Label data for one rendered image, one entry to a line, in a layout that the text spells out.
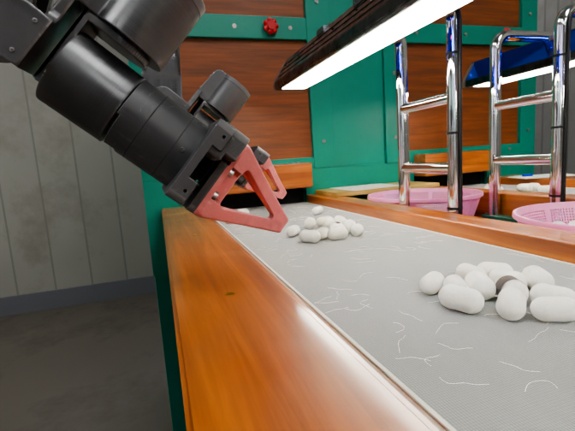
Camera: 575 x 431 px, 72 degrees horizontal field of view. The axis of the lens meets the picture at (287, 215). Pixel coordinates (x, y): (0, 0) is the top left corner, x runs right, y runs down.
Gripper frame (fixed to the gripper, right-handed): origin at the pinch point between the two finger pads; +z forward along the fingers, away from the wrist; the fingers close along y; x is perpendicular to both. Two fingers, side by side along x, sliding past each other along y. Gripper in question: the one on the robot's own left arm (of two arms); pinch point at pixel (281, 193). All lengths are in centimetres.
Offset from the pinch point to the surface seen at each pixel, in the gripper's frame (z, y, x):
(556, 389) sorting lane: 4, -53, 6
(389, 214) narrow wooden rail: 20.1, -1.3, -9.6
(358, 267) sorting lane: 5.7, -26.0, 4.6
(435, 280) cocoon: 5.6, -38.3, 2.5
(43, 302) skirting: -23, 220, 125
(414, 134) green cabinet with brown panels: 39, 45, -48
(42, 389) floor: -2, 110, 111
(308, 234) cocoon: 4.6, -10.2, 3.8
